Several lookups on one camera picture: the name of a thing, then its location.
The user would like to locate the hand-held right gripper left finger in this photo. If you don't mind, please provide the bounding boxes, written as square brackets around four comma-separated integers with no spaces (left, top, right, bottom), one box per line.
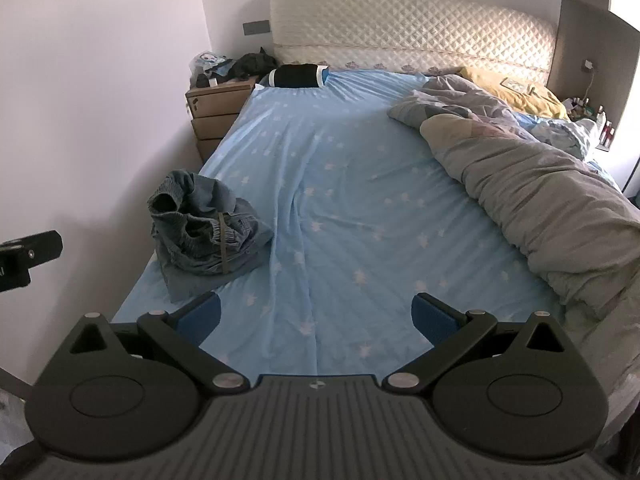
[65,291,249,395]

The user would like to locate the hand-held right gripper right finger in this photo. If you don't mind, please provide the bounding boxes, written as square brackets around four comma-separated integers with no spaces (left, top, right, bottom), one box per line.
[382,292,576,394]

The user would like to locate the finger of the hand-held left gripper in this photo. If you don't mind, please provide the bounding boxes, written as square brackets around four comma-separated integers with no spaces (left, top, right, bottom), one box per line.
[0,230,64,294]

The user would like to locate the blue-grey denim pants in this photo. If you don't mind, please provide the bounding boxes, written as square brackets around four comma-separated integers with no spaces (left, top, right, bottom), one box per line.
[147,170,275,304]

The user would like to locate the bed with blue sheet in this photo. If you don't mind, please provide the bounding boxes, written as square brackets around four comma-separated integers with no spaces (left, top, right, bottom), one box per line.
[110,67,621,377]

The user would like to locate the grey duvet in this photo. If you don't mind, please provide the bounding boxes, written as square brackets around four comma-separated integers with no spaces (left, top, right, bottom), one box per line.
[387,74,640,441]

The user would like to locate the wooden nightstand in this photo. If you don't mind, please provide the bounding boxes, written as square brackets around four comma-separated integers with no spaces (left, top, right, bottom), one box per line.
[185,75,261,163]

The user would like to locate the white bedside table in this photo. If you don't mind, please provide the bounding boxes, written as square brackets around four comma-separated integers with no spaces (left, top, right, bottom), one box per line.
[594,145,632,192]

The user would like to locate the yellow pillow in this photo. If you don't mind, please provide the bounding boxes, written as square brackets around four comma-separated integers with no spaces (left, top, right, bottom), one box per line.
[457,66,571,121]

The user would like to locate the black cloth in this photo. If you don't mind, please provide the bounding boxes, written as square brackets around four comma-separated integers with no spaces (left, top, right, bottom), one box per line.
[227,47,279,80]

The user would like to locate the black pillow with white stripes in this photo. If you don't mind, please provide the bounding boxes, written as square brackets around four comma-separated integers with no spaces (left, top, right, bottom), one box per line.
[255,63,331,90]

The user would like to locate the group of cosmetic bottles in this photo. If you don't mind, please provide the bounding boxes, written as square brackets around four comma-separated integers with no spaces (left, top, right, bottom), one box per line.
[567,96,619,150]

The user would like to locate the cream quilted headboard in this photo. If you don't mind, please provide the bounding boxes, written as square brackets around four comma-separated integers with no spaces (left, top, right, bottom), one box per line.
[270,0,559,77]

